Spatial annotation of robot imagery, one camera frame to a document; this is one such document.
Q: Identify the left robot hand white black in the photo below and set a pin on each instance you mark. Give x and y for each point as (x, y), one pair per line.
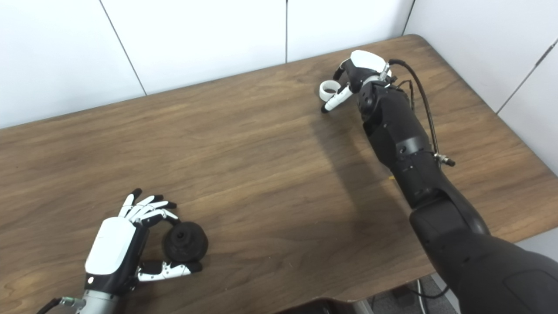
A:
(111, 248)

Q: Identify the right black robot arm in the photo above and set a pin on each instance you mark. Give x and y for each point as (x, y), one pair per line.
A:
(405, 144)

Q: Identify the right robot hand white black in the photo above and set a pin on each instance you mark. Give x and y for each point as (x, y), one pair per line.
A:
(366, 65)

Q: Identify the round black part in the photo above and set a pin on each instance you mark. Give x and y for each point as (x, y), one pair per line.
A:
(187, 244)

